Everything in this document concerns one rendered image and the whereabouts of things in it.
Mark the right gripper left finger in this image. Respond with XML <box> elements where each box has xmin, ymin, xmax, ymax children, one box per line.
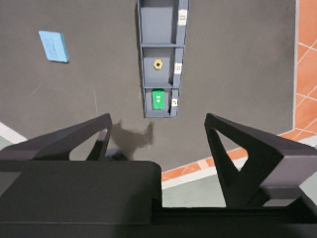
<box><xmin>0</xmin><ymin>113</ymin><xmax>113</xmax><ymax>161</ymax></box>

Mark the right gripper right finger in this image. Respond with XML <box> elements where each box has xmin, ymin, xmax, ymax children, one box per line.
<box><xmin>204</xmin><ymin>113</ymin><xmax>317</xmax><ymax>206</ymax></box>

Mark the yellow hex nut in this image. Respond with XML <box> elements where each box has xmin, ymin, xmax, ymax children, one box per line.
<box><xmin>155</xmin><ymin>59</ymin><xmax>162</xmax><ymax>68</ymax></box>

